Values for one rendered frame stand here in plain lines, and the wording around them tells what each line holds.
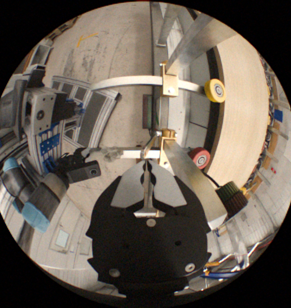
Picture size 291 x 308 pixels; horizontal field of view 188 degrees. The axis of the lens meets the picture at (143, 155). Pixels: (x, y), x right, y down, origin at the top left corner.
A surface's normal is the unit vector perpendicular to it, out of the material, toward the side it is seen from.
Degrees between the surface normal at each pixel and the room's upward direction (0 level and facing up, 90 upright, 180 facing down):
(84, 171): 30
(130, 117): 0
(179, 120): 0
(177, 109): 0
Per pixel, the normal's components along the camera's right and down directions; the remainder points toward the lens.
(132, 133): 0.00, 0.47
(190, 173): 0.01, -0.88
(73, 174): 0.50, 0.43
